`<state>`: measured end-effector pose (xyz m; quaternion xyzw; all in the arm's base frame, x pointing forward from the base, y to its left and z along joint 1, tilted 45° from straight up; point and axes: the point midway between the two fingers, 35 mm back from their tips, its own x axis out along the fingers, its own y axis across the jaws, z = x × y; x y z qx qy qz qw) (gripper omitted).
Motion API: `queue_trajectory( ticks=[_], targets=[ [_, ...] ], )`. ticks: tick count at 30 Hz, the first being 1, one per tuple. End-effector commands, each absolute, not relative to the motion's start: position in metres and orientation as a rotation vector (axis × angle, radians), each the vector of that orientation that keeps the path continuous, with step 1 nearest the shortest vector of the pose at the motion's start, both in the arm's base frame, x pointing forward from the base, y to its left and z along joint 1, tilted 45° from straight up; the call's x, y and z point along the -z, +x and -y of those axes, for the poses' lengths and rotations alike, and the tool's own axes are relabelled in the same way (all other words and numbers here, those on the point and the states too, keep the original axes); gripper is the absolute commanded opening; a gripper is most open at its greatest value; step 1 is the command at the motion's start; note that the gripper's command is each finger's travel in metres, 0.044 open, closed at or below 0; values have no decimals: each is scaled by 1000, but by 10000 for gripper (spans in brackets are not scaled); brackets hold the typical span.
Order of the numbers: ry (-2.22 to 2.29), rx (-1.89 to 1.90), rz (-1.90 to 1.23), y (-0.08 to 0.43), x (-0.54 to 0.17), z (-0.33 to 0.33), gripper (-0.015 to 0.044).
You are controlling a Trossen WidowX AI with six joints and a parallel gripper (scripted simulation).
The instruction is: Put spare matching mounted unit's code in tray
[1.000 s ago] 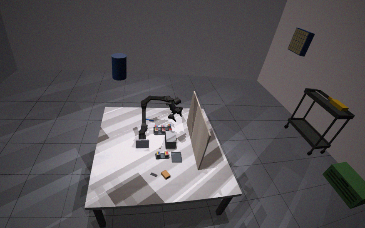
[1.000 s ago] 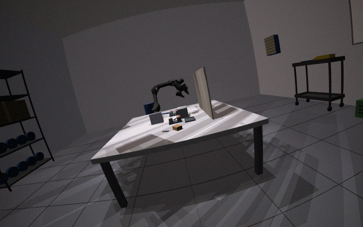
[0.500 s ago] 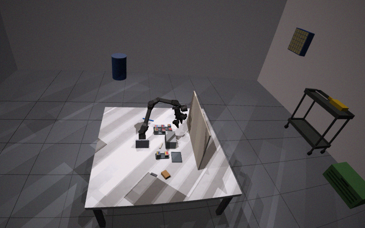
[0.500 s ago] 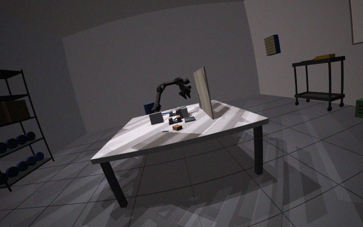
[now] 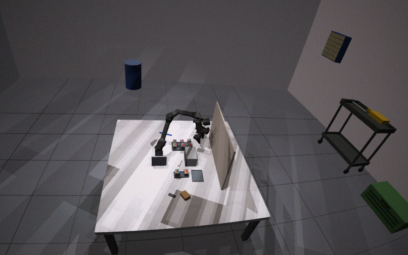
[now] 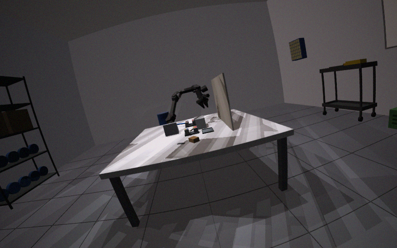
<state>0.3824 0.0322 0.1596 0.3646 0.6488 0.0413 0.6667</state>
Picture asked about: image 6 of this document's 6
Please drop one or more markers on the brown rectangular block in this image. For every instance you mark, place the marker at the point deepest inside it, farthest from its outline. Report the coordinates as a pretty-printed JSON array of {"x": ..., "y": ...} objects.
[{"x": 193, "y": 139}]

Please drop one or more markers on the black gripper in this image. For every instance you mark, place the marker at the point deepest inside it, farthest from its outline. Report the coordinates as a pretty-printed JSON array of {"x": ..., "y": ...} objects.
[{"x": 201, "y": 101}]

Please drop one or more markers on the brown flat board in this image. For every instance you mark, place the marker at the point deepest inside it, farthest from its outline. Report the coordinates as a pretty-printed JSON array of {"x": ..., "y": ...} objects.
[{"x": 222, "y": 100}]

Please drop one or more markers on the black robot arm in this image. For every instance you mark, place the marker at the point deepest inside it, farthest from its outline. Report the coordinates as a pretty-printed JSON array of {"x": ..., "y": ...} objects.
[{"x": 195, "y": 89}]

